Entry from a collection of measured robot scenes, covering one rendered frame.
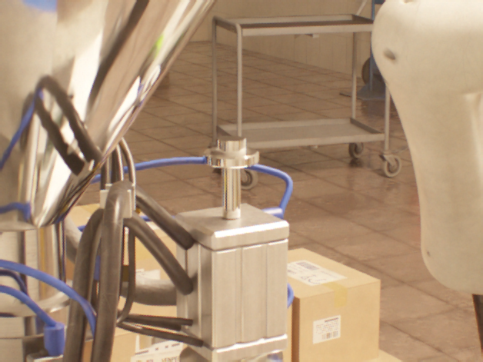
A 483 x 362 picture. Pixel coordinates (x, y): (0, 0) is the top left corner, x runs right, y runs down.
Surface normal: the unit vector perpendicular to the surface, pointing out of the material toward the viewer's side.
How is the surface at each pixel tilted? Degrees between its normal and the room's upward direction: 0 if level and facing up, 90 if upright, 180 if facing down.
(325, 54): 90
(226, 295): 90
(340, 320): 90
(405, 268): 0
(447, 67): 114
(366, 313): 90
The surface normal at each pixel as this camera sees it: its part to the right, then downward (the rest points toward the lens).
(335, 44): -0.87, 0.11
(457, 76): -0.24, 0.74
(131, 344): 0.54, 0.20
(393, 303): 0.00, -0.97
